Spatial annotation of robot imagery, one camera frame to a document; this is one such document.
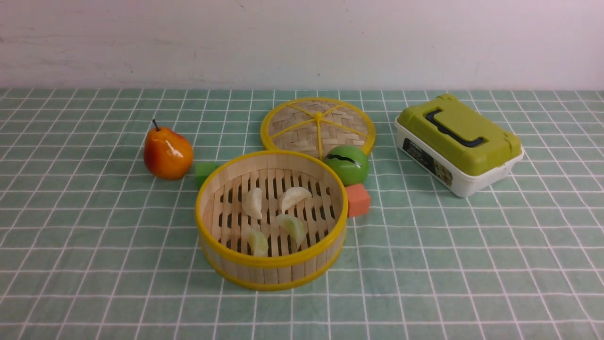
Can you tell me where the green lidded white plastic box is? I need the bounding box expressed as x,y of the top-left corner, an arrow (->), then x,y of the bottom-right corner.
394,94 -> 524,197

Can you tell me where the bamboo steamer tray yellow rim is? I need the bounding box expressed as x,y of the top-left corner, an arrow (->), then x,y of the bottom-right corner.
195,151 -> 349,291

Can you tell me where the woven bamboo steamer lid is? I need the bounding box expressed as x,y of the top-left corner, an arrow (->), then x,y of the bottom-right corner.
260,97 -> 376,160

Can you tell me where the green toy cube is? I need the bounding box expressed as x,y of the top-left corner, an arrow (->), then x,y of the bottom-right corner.
194,161 -> 220,190

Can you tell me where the orange red toy pear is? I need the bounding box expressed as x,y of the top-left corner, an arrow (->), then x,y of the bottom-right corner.
143,119 -> 194,180

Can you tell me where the green toy ball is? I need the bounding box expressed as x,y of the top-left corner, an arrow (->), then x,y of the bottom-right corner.
323,144 -> 369,187

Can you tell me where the white dumpling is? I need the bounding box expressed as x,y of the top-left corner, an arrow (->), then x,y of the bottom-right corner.
279,187 -> 312,213
242,187 -> 263,220

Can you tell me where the yellowish dumpling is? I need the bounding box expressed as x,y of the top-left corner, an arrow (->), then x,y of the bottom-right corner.
275,214 -> 307,248
241,226 -> 269,257

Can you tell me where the green checkered tablecloth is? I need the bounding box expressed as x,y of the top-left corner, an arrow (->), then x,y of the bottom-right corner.
0,88 -> 604,340

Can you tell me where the orange toy cube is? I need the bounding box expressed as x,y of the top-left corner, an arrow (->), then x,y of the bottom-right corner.
345,183 -> 371,218

